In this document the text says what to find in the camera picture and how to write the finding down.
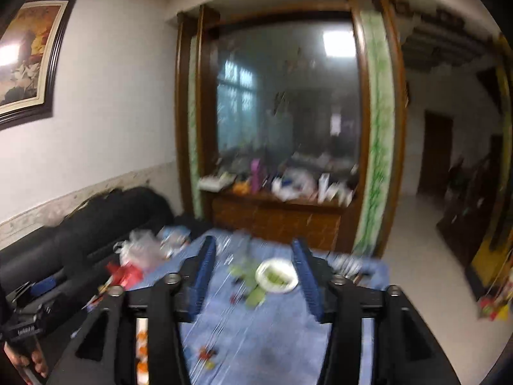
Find person's left hand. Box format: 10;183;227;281
4;336;48;384

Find white bowl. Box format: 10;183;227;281
255;258;299;294

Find green leafy vegetable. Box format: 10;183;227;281
230;260;266;309

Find plastic bags on sofa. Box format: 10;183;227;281
107;226;190;290

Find blue plaid tablecloth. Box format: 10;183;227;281
71;227;392;385

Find black sofa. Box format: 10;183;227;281
1;187;174;312

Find yellow rimmed white foam tray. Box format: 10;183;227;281
136;318;149;385

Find clear plastic bag on cabinet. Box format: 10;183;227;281
271;168;317;202

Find purple water bottle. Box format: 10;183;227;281
250;158;262;194

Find wooden display cabinet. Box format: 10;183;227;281
175;0;406;256

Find framed wall painting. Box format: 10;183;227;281
1;0;77;130

